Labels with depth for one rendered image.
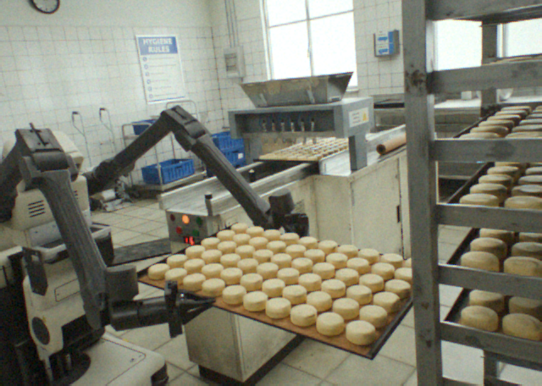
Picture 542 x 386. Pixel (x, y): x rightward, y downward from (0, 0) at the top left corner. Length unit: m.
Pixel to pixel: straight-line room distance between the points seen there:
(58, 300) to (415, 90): 1.49
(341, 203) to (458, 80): 1.76
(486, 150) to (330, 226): 1.83
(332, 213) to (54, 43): 4.41
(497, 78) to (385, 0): 5.13
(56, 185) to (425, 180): 0.82
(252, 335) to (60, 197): 1.25
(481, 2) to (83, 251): 0.88
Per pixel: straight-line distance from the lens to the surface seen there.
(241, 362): 2.17
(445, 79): 0.67
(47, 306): 1.84
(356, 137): 2.38
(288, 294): 1.00
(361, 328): 0.90
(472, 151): 0.67
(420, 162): 0.66
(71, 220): 1.15
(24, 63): 5.95
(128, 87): 6.50
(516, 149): 0.66
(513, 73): 0.65
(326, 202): 2.42
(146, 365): 2.12
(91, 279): 1.10
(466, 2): 0.66
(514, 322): 0.80
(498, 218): 0.69
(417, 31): 0.65
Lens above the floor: 1.36
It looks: 13 degrees down
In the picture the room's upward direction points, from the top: 6 degrees counter-clockwise
